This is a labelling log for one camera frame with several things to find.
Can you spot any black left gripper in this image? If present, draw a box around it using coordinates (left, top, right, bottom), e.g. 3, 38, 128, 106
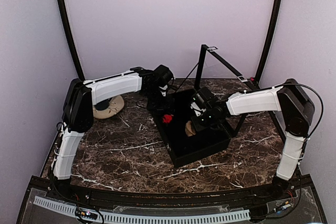
143, 87, 173, 115

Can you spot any tan brown sock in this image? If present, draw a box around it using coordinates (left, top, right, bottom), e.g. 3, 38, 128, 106
185, 121, 196, 137

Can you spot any black argyle sock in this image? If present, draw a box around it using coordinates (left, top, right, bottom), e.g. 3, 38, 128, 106
162, 114, 174, 124

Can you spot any black glass-lid display box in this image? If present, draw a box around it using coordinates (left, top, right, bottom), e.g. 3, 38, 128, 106
148, 45, 253, 169

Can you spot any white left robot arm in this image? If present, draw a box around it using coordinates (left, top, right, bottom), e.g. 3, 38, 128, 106
51, 65, 174, 201

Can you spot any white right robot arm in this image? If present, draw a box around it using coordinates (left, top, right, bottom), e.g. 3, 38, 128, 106
190, 79, 316, 200

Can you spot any beige ceramic saucer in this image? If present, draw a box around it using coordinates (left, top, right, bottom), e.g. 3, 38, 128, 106
93, 95, 124, 120

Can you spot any dark blue mug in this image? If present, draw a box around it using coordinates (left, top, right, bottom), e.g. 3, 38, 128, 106
94, 99, 110, 111

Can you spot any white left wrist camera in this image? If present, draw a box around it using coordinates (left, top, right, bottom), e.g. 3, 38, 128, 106
159, 85, 169, 97

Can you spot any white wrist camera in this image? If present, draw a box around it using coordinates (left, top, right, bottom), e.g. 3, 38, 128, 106
159, 85, 169, 97
191, 102, 204, 116

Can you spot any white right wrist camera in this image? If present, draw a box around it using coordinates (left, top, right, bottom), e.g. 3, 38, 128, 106
191, 102, 204, 116

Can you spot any white slotted cable duct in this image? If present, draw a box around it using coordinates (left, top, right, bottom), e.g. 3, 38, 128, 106
33, 196, 250, 223

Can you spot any black table edge rail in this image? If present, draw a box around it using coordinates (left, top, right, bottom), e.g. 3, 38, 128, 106
47, 179, 299, 208

